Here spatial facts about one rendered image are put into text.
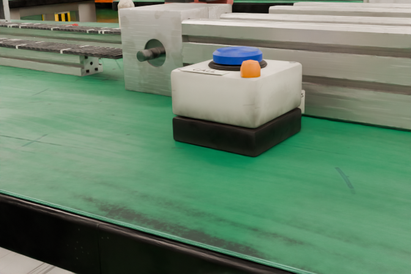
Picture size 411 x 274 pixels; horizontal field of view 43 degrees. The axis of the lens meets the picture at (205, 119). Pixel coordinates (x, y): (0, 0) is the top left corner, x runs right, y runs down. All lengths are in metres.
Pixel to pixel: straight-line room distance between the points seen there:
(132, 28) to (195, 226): 0.35
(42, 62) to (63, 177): 0.44
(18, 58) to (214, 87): 0.50
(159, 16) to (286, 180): 0.28
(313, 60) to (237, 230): 0.23
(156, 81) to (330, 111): 0.21
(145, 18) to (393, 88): 0.27
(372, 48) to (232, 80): 0.14
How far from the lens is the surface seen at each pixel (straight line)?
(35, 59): 0.81
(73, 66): 0.75
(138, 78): 0.61
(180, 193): 0.33
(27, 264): 1.41
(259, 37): 0.51
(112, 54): 0.68
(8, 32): 1.18
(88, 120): 0.51
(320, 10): 0.68
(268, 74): 0.39
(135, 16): 0.60
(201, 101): 0.40
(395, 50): 0.47
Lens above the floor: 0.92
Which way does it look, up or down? 16 degrees down
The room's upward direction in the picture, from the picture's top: 2 degrees counter-clockwise
